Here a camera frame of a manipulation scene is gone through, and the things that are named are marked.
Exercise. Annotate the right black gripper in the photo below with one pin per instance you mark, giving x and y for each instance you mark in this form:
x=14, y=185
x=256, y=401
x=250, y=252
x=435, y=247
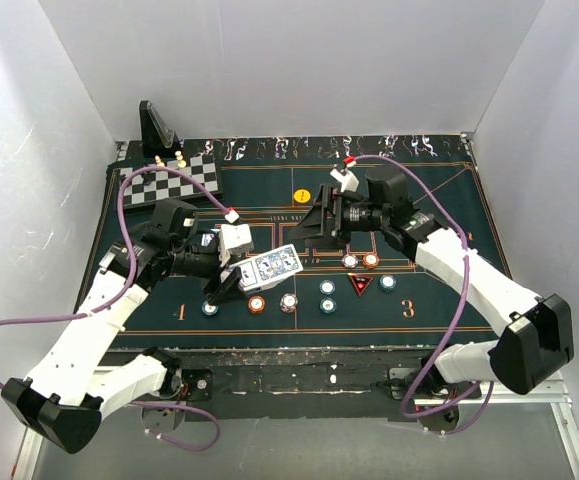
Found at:
x=314, y=226

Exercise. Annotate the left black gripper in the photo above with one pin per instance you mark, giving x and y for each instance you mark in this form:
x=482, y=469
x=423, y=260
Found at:
x=216, y=288

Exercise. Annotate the green chips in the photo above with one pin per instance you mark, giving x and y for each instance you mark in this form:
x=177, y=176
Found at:
x=387, y=283
x=209, y=310

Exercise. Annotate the yellow big blind button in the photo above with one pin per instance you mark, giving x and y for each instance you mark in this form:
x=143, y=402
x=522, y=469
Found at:
x=302, y=196

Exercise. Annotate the orange poker chip stack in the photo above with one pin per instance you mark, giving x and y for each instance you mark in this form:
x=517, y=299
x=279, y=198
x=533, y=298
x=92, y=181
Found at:
x=256, y=304

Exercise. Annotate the blue backed card deck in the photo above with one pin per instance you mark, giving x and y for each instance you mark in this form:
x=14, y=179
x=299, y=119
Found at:
x=281, y=262

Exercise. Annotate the orange chips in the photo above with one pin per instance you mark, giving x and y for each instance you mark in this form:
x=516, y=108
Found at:
x=370, y=260

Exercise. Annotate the red triangular dealer button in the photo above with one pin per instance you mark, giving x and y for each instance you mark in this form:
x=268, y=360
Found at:
x=360, y=283

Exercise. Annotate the green poker chip stack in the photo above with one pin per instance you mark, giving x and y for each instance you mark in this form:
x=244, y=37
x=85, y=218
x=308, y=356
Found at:
x=327, y=306

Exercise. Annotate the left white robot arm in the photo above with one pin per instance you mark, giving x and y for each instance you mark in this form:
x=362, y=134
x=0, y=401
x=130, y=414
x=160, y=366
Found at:
x=60, y=398

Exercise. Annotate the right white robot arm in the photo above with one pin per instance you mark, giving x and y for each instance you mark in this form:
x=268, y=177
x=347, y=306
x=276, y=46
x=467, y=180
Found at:
x=534, y=333

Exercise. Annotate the green poker table mat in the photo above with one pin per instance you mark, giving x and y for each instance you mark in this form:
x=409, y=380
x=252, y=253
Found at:
x=259, y=177

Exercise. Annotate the small chess board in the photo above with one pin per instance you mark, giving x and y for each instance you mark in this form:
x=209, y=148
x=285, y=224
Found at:
x=202, y=168

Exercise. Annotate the black triangular stand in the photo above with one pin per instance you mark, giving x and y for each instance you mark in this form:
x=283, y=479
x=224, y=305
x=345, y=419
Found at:
x=157, y=138

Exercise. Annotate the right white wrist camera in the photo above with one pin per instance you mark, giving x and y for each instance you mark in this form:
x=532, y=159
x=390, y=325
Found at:
x=343, y=174

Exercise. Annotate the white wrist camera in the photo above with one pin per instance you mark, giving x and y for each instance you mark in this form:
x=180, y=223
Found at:
x=343, y=174
x=234, y=240

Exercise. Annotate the card near left camera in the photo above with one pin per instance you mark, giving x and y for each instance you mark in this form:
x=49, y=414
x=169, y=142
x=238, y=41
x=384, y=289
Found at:
x=207, y=238

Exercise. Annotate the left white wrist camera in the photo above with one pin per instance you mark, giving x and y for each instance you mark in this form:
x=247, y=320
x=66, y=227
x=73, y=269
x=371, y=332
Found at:
x=234, y=240

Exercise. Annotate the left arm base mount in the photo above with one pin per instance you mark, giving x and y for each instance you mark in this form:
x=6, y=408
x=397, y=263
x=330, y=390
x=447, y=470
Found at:
x=162, y=417

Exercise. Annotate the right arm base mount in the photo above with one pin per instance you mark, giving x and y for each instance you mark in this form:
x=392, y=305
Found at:
x=434, y=403

